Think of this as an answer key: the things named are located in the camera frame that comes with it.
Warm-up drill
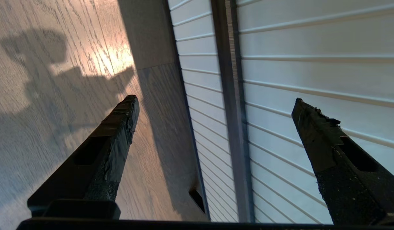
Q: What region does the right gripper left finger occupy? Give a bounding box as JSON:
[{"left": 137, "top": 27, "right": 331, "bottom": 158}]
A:
[{"left": 27, "top": 95, "right": 140, "bottom": 219}]

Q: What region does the white fluted drawer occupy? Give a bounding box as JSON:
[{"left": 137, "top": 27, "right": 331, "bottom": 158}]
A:
[{"left": 167, "top": 0, "right": 394, "bottom": 224}]

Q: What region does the black cabinet handle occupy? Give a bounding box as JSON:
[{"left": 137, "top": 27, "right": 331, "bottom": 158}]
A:
[{"left": 211, "top": 0, "right": 255, "bottom": 223}]

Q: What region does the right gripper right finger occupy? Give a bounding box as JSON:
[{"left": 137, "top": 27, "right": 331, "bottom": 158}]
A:
[{"left": 292, "top": 98, "right": 394, "bottom": 225}]

